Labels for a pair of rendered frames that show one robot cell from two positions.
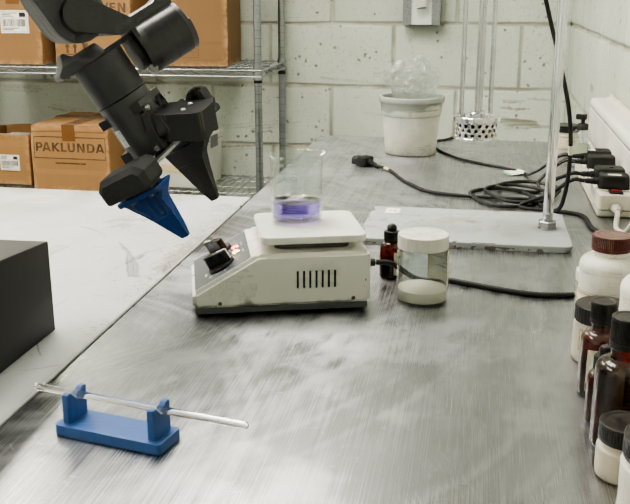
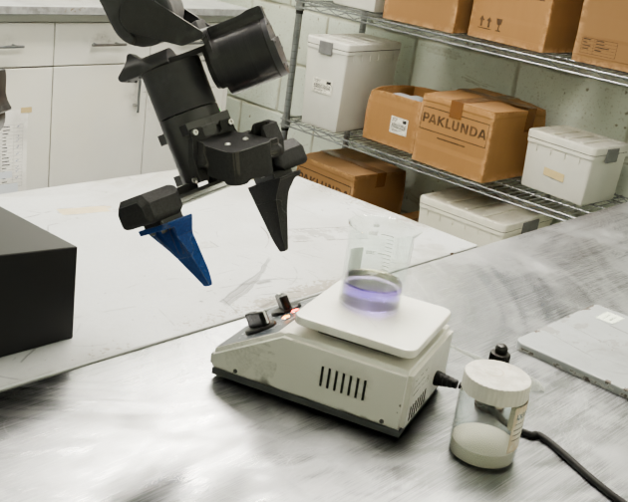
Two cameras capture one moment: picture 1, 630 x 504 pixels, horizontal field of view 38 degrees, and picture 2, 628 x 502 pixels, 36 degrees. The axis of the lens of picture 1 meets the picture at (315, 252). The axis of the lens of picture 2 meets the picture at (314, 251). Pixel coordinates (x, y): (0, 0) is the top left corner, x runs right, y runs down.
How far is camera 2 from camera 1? 46 cm
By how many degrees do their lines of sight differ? 29
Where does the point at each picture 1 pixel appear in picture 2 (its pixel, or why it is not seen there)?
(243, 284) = (262, 359)
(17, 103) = (434, 67)
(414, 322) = (426, 483)
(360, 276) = (394, 399)
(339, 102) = not seen: outside the picture
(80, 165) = (459, 146)
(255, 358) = (192, 453)
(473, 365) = not seen: outside the picture
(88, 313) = (125, 331)
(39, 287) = (51, 291)
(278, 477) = not seen: outside the picture
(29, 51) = (443, 17)
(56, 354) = (34, 367)
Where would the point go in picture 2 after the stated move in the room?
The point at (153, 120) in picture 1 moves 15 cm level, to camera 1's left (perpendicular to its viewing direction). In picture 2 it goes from (197, 148) to (77, 112)
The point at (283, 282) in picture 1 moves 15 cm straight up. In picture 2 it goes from (305, 373) to (327, 218)
